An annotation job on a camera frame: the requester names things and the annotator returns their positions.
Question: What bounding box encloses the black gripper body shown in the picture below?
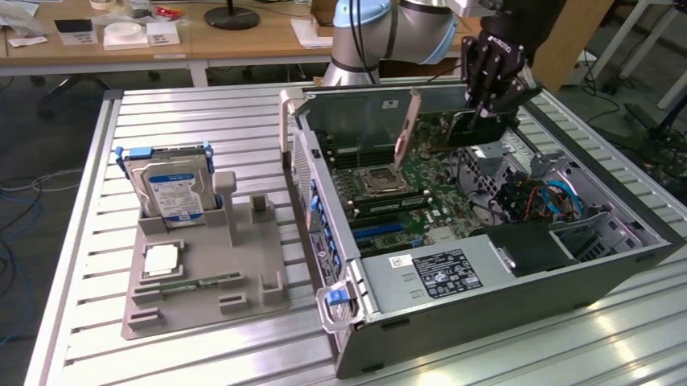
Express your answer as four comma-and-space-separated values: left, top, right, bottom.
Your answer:
479, 0, 568, 61

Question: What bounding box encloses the graphics card with metal bracket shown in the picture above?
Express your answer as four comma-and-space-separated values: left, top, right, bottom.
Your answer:
393, 87, 510, 166

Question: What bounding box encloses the wooden cabinet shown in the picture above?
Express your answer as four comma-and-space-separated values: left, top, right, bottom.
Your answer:
455, 0, 616, 92

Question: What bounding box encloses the grey metal drive cage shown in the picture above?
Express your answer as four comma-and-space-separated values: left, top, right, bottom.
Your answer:
460, 136, 542, 186

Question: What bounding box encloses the black floor stand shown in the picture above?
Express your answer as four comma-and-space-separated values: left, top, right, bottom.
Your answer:
622, 102, 687, 162

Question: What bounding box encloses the green motherboard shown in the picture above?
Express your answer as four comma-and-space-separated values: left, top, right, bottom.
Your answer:
320, 132, 508, 258

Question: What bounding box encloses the CPU socket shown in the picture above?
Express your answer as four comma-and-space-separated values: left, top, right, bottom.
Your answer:
360, 163, 413, 199

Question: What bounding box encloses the brown cardboard box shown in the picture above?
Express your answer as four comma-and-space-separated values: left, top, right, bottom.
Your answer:
311, 0, 340, 28

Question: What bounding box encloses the white paper stack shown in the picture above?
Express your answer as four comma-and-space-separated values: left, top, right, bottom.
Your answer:
289, 18, 335, 49

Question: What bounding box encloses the black RAM slot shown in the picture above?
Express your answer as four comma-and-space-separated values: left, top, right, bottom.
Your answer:
351, 195, 433, 215

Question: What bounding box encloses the silver chipset heatsink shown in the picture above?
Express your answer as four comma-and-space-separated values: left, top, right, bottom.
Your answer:
425, 228, 459, 244

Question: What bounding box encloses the black plastic air shroud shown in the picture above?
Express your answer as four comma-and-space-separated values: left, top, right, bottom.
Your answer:
486, 220, 582, 279

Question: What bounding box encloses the grey metal disk bay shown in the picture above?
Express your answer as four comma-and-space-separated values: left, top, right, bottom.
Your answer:
547, 207, 646, 263

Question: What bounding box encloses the blue expansion slot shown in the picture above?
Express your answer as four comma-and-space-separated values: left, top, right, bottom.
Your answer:
351, 222, 404, 241

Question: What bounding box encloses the light wooden desk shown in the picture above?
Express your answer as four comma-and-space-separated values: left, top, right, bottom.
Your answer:
0, 0, 344, 88

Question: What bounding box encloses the black round lamp base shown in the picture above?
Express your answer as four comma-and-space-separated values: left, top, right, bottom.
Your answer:
203, 0, 263, 31

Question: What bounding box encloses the grey power supply unit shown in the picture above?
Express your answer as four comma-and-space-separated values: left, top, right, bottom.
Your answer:
359, 234, 520, 315

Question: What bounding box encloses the black rear label sticker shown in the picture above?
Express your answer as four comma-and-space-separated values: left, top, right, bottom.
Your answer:
309, 231, 332, 285

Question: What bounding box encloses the dark grey PC case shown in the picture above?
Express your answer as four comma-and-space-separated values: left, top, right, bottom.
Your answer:
277, 78, 687, 381

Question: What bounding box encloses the small white box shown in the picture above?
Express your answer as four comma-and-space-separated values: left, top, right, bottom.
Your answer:
145, 22, 181, 47

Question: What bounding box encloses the hard disk in blue caddy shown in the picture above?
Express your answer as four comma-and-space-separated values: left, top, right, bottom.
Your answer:
113, 141, 216, 231

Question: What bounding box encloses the grey plastic parts rack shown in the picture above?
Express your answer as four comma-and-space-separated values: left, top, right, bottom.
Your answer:
120, 170, 293, 342

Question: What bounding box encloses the white box with black lid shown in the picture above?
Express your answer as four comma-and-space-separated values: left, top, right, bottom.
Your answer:
53, 18, 100, 47

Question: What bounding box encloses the green RAM stick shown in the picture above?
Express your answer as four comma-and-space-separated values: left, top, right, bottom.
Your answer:
135, 272, 241, 291

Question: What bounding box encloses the silver CPU chip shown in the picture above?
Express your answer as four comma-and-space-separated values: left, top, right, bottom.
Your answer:
143, 244, 181, 277

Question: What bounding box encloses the black office chair base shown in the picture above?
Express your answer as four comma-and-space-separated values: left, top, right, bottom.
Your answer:
36, 72, 108, 120

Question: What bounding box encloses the clear plastic bag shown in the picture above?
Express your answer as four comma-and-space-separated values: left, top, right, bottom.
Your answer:
0, 3, 41, 37

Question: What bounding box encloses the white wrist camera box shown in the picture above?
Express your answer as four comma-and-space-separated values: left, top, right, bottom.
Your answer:
448, 0, 504, 18

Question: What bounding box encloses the black disk wire bundle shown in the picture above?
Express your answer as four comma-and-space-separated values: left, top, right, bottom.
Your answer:
492, 175, 554, 226

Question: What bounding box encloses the blue data wire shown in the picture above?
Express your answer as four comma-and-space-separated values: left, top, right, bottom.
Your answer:
539, 179, 587, 222

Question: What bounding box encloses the white desk frame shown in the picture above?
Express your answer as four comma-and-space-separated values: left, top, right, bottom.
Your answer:
584, 0, 687, 110

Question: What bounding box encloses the grey case handle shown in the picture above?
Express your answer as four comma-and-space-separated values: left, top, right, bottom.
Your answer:
315, 280, 367, 335
277, 88, 308, 154

